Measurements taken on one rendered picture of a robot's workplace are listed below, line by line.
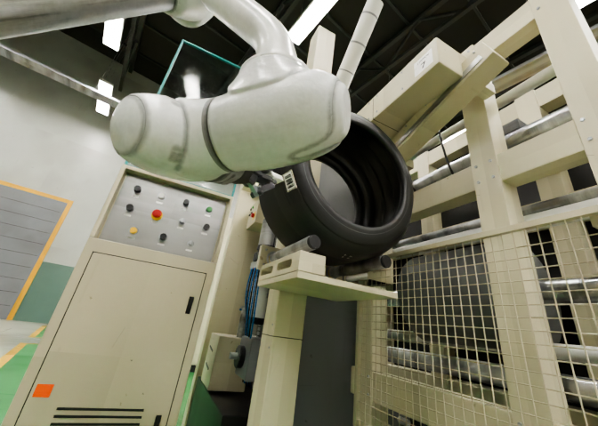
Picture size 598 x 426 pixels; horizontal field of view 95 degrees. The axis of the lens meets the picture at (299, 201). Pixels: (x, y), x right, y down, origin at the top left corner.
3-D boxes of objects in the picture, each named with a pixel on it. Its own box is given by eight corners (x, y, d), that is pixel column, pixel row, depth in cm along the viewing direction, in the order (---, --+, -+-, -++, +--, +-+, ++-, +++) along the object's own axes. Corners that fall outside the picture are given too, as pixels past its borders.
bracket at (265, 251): (255, 269, 110) (260, 245, 114) (338, 286, 124) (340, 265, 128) (258, 268, 107) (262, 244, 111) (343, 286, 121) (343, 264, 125)
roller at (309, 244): (266, 256, 111) (275, 252, 113) (270, 266, 110) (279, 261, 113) (305, 237, 82) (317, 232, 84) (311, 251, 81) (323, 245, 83)
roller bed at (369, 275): (343, 282, 140) (346, 227, 153) (366, 287, 145) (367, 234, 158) (368, 278, 124) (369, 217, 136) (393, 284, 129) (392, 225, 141)
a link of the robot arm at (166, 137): (184, 189, 47) (253, 180, 43) (90, 174, 32) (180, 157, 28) (182, 129, 48) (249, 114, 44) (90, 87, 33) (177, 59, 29)
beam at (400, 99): (344, 142, 154) (346, 122, 161) (380, 157, 163) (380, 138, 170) (438, 60, 103) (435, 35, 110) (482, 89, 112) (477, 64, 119)
